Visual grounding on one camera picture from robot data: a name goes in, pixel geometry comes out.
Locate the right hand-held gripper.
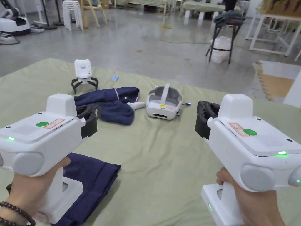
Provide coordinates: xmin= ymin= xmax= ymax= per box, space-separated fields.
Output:
xmin=195 ymin=94 xmax=301 ymax=226

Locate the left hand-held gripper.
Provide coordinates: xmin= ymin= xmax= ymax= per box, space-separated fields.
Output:
xmin=0 ymin=94 xmax=102 ymax=225

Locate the person's left forearm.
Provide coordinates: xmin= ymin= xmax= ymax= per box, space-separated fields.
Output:
xmin=0 ymin=200 xmax=36 ymax=226

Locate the person's left hand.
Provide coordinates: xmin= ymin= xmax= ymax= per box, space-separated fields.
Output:
xmin=4 ymin=156 xmax=71 ymax=223

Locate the person's right hand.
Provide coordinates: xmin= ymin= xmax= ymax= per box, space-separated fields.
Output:
xmin=216 ymin=167 xmax=286 ymax=226

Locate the bunched dark blue garment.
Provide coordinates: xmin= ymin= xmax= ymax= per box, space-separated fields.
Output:
xmin=74 ymin=87 xmax=141 ymax=126

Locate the spare white hand-held gripper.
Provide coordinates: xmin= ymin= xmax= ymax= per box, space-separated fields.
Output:
xmin=71 ymin=59 xmax=100 ymax=91

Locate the white headset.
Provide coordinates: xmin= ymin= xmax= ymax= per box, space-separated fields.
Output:
xmin=146 ymin=83 xmax=184 ymax=119

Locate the white hand controller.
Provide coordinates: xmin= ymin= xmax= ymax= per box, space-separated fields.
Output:
xmin=126 ymin=101 xmax=146 ymax=111

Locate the white plastic bag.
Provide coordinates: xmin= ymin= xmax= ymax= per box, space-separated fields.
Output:
xmin=210 ymin=36 xmax=233 ymax=64

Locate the brown foam floor mat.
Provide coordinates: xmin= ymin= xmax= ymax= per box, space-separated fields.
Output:
xmin=252 ymin=60 xmax=301 ymax=102

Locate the bed with pale green sheet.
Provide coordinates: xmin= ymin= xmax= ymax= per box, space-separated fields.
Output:
xmin=0 ymin=58 xmax=301 ymax=226

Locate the folded dark blue garment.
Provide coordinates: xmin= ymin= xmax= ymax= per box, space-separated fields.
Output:
xmin=57 ymin=152 xmax=122 ymax=226

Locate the black stool with cloth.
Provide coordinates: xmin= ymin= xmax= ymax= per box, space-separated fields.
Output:
xmin=205 ymin=10 xmax=246 ymax=64

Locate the black floor stand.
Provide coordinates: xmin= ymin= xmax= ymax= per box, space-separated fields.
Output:
xmin=37 ymin=0 xmax=58 ymax=30

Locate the white power strip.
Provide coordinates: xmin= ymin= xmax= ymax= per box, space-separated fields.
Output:
xmin=30 ymin=23 xmax=46 ymax=34

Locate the stack of white stools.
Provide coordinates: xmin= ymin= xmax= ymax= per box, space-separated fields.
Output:
xmin=62 ymin=0 xmax=84 ymax=32

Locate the wooden chair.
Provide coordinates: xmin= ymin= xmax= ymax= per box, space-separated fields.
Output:
xmin=82 ymin=0 xmax=108 ymax=29

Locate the low bed with green sheet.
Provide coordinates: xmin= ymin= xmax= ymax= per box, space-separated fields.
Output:
xmin=182 ymin=1 xmax=241 ymax=19

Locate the white robot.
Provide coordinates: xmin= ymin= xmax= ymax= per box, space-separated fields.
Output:
xmin=0 ymin=0 xmax=31 ymax=45

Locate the white frame table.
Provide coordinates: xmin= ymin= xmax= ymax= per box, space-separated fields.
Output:
xmin=245 ymin=13 xmax=297 ymax=56

